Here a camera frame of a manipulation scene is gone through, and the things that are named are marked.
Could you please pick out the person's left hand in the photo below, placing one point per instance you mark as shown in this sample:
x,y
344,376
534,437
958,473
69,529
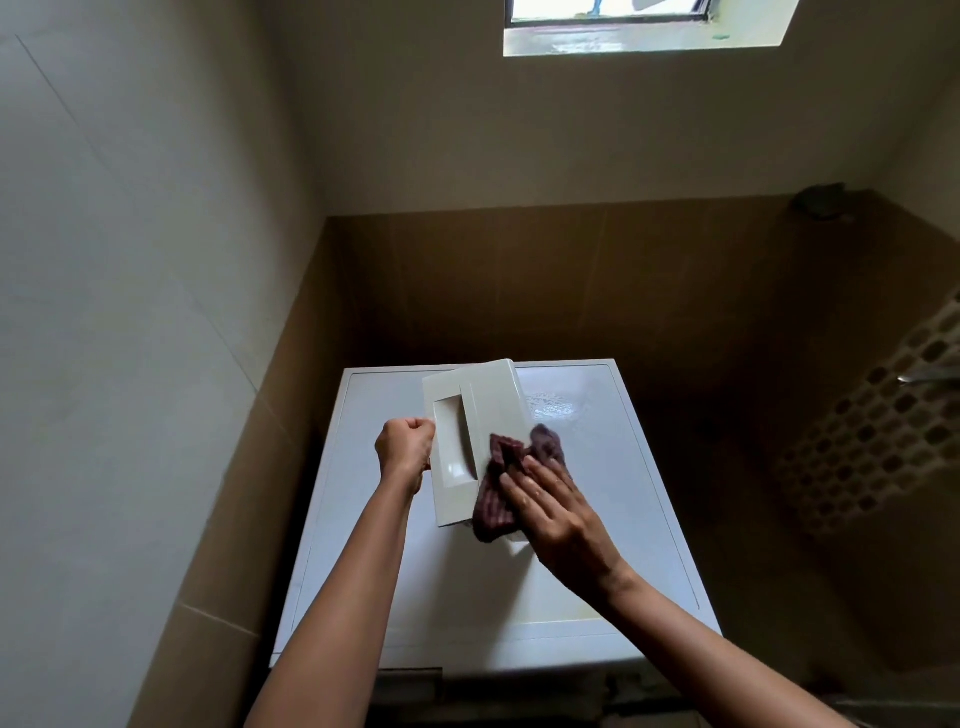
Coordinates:
x,y
405,450

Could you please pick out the white washing machine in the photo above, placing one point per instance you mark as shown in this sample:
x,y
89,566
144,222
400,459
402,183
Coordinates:
x,y
465,592

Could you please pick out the metal wall tap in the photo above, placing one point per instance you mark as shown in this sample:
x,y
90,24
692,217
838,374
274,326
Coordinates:
x,y
930,377

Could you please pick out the person's right hand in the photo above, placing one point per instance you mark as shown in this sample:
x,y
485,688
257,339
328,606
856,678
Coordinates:
x,y
562,525

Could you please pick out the person's left forearm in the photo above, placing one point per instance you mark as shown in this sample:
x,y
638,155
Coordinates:
x,y
337,622

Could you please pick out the person's right forearm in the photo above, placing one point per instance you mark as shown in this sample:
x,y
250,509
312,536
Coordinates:
x,y
720,660

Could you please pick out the dark round basin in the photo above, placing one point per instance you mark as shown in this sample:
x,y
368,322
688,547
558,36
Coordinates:
x,y
900,716

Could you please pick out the perforated plastic basket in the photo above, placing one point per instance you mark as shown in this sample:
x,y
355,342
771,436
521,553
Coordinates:
x,y
877,435

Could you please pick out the red checkered cloth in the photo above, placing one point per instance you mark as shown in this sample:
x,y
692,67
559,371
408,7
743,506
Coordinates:
x,y
495,502

